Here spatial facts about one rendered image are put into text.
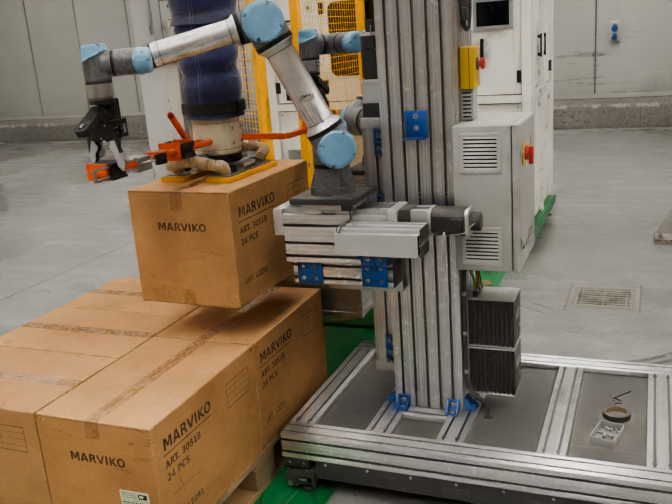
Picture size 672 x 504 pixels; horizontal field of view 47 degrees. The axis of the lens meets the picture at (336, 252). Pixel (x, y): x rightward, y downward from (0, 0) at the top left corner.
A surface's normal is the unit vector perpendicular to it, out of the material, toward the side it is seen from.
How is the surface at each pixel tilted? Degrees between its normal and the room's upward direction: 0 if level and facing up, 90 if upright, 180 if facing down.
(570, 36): 90
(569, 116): 90
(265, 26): 83
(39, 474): 90
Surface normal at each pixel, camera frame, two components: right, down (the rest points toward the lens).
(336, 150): 0.19, 0.36
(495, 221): -0.37, 0.28
